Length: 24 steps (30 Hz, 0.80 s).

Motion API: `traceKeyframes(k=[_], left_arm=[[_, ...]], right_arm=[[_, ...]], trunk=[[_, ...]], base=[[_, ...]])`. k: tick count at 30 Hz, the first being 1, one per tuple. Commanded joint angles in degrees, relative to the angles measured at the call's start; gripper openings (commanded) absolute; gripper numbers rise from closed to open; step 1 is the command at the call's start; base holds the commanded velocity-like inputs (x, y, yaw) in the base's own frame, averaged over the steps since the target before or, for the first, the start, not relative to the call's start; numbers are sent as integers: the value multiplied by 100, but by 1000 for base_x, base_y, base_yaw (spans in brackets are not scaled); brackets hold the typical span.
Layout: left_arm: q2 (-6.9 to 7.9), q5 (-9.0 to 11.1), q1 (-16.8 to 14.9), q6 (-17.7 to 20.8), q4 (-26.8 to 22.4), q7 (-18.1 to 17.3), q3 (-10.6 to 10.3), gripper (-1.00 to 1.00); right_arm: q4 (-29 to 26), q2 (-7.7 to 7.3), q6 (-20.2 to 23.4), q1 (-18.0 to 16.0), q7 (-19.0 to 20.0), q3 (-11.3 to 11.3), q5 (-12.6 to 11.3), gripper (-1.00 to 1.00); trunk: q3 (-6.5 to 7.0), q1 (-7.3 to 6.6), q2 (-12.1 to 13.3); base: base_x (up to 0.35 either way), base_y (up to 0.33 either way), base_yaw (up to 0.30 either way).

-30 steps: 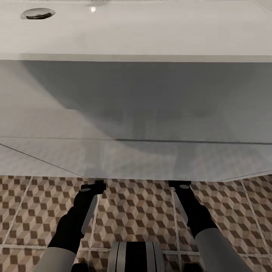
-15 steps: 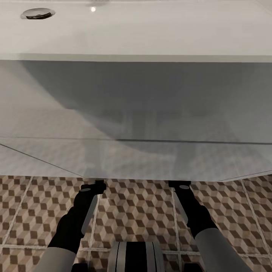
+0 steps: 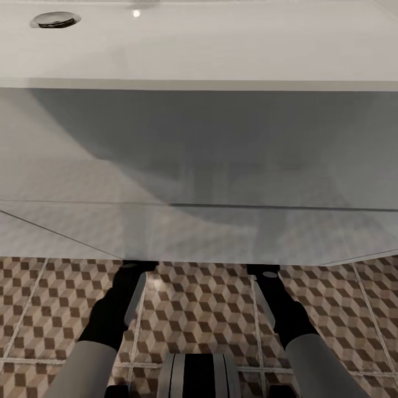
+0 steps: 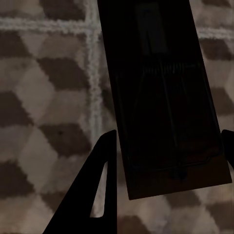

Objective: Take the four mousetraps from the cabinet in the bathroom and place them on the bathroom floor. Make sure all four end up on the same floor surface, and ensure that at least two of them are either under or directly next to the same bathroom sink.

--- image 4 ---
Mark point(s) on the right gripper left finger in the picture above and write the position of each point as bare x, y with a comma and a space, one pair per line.
73, 214

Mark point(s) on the mousetrap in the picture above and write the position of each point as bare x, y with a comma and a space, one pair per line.
168, 129

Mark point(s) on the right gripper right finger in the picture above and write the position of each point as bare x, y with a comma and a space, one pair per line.
228, 142

